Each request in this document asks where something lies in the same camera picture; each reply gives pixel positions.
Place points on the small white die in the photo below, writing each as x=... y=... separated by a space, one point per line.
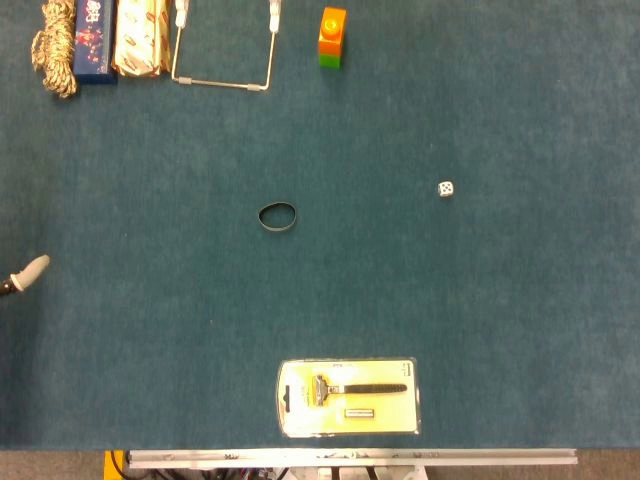
x=446 y=189

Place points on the beige red patterned wrapped package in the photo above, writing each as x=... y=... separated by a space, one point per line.
x=141 y=38

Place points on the orange and green block stack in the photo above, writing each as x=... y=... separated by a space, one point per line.
x=332 y=38

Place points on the razor in yellow blister pack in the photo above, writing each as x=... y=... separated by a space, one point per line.
x=348 y=397

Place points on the green carpet table mat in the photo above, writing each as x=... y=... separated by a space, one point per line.
x=320 y=275

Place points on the dark blue printed box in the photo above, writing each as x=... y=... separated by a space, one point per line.
x=94 y=40

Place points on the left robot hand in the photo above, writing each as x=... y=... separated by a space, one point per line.
x=31 y=273

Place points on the aluminium profile rail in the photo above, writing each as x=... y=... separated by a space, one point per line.
x=350 y=457

